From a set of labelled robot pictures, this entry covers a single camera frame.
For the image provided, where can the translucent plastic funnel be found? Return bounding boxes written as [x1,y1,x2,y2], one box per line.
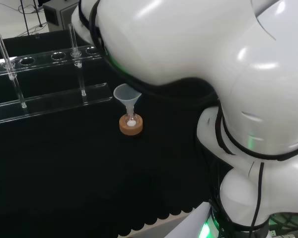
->
[113,83,142,118]

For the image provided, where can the clear funnel stand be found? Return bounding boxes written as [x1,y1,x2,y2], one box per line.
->
[0,23,114,124]

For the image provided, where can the round-bottom glass flask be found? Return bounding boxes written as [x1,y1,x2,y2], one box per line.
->
[123,112,140,129]

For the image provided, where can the black bench cloth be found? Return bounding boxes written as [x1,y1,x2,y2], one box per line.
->
[0,29,233,238]

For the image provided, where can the grey metal box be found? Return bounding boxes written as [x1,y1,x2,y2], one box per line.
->
[42,0,80,33]

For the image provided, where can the black tripod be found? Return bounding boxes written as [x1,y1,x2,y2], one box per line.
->
[17,0,44,32]

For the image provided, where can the brown cork ring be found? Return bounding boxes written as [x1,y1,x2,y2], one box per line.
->
[119,115,144,137]

